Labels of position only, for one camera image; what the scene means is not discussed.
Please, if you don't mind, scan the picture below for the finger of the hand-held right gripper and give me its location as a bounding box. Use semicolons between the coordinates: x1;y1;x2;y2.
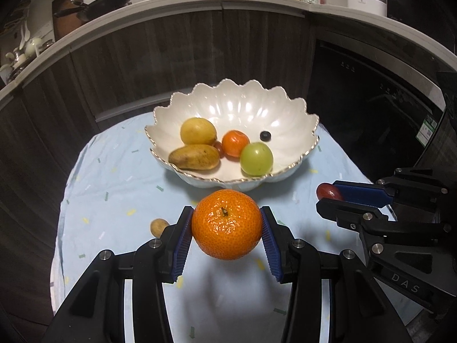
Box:
316;199;453;243
335;168;450;209

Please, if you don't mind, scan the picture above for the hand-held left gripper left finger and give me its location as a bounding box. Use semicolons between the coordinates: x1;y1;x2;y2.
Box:
43;205;195;343

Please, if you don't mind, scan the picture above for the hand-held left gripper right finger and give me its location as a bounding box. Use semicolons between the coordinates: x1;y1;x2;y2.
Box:
260;205;408;343

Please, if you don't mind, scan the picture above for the large orange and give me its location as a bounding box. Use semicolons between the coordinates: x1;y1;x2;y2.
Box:
191;189;263;261

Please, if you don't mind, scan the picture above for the elongated yellow mango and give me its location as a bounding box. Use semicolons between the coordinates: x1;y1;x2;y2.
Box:
169;143;221;171

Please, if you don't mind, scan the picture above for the green grape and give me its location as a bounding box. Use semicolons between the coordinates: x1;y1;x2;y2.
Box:
239;142;274;176

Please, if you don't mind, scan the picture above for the small mandarin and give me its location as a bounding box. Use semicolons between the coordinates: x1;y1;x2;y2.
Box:
222;130;251;158

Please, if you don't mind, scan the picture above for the round yellow fruit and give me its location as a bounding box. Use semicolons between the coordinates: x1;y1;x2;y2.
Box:
179;117;218;146

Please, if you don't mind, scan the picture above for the white scalloped bowl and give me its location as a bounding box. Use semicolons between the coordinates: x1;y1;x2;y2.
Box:
145;79;320;191

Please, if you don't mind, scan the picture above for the small tan round fruit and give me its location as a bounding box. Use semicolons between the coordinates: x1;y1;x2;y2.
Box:
150;219;171;238

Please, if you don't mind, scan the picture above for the black built-in dishwasher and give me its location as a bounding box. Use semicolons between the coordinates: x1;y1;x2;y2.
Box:
309;39;447;186

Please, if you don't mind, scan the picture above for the light blue cloth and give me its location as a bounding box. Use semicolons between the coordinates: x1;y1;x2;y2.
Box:
50;111;422;343

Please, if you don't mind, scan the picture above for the dark appliance with green sticker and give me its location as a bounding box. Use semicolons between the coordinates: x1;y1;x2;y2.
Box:
414;69;457;186

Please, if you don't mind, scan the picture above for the white box appliance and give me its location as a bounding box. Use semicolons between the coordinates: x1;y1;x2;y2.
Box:
347;0;388;18

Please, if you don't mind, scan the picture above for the dark wood kitchen cabinet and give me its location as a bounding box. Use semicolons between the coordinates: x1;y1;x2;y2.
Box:
0;5;318;343

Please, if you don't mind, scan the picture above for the white kitchen countertop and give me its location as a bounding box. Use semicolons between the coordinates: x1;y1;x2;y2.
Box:
0;0;457;115

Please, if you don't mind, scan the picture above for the brown cutting board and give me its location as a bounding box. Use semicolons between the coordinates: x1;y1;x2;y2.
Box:
53;0;84;41

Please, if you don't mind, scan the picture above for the black wok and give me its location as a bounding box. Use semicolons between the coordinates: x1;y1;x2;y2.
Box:
53;0;137;22

